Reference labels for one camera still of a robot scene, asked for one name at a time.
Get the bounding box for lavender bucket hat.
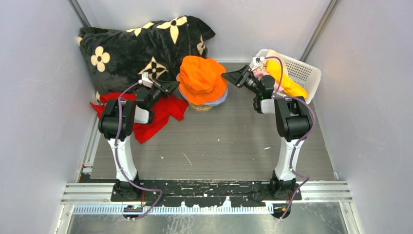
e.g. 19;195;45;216
178;87;228;107

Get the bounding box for orange bucket hat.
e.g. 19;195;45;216
177;56;227;105

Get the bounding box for wooden hat stand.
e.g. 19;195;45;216
188;102;213;112

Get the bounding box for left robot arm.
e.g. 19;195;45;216
98;78;180;201

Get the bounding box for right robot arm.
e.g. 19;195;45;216
221;65;314;201

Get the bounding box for pink bucket hat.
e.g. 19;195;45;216
253;68;284;93

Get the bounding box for red cloth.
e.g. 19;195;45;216
90;92;188;144

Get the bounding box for yellow bucket hat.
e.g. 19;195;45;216
265;59;308;98

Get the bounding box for black floral plush pillow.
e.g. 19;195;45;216
77;15;216;95

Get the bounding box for white plastic basket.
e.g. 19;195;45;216
253;49;321;104

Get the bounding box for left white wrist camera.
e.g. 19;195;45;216
138;72;153;88

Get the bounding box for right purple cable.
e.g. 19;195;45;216
264;56;318;220

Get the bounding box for purple cable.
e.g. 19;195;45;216
264;56;318;220
113;81;164;221

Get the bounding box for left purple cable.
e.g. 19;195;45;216
113;81;164;221

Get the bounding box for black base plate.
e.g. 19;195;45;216
129;179;301;208

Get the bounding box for aluminium rail frame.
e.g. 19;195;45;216
60;182;353;215

